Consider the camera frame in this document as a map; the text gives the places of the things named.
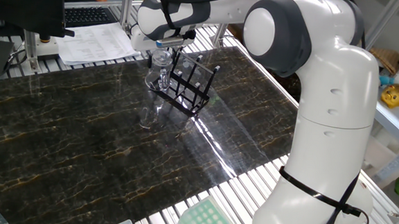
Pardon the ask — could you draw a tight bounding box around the aluminium frame post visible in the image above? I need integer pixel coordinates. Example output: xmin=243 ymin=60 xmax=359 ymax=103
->
xmin=210 ymin=21 xmax=229 ymax=49
xmin=118 ymin=0 xmax=136 ymax=32
xmin=362 ymin=0 xmax=399 ymax=52
xmin=20 ymin=30 xmax=43 ymax=74

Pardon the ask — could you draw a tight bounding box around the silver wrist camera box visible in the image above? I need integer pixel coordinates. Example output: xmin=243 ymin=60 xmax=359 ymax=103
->
xmin=154 ymin=35 xmax=187 ymax=51

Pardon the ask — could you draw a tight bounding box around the beige cardboard box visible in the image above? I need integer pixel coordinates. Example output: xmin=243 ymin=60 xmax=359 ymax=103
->
xmin=362 ymin=135 xmax=399 ymax=180

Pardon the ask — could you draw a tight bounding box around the yellow piggy toy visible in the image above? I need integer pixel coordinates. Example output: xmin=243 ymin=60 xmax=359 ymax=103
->
xmin=380 ymin=82 xmax=399 ymax=110

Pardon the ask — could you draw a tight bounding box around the wicker basket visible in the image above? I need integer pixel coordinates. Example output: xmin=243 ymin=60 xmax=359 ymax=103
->
xmin=366 ymin=46 xmax=399 ymax=76

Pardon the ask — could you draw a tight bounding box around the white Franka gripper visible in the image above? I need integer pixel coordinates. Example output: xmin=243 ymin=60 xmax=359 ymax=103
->
xmin=128 ymin=24 xmax=197 ymax=72

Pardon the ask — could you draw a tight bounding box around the white stand base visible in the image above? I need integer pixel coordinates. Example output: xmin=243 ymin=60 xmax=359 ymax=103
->
xmin=35 ymin=41 xmax=61 ymax=62

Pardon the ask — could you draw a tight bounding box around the white paper stack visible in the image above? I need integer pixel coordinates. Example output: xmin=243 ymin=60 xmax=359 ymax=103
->
xmin=53 ymin=19 xmax=143 ymax=71

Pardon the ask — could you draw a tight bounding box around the black computer monitor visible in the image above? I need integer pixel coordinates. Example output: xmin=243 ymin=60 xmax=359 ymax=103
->
xmin=0 ymin=0 xmax=78 ymax=40

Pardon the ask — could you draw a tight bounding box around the black keyboard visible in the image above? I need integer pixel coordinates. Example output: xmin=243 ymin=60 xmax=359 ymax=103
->
xmin=62 ymin=3 xmax=119 ymax=32

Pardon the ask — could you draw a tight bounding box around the grey metal shelf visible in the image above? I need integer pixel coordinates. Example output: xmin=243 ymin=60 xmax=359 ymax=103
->
xmin=370 ymin=98 xmax=399 ymax=184

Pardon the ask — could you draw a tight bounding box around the clear glass handled cup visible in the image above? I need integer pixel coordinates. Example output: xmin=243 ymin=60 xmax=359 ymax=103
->
xmin=143 ymin=48 xmax=175 ymax=93

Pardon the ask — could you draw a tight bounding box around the blue plush toy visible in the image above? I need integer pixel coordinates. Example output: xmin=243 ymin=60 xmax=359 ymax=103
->
xmin=378 ymin=74 xmax=396 ymax=87

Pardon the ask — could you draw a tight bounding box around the green pipette tip box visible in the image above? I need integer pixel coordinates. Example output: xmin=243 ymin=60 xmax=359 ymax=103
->
xmin=173 ymin=193 xmax=251 ymax=224

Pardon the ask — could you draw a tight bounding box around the black wire cup rack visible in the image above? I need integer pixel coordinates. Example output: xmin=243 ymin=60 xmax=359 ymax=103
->
xmin=150 ymin=45 xmax=222 ymax=119

